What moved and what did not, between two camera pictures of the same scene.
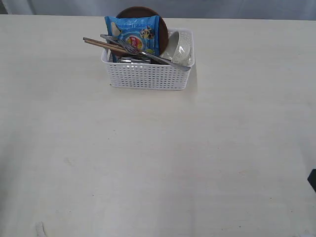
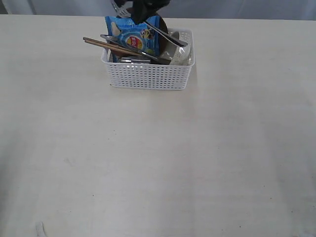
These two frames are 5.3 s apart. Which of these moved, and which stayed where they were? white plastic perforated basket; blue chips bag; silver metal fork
Moved: silver metal fork
Stayed: blue chips bag; white plastic perforated basket
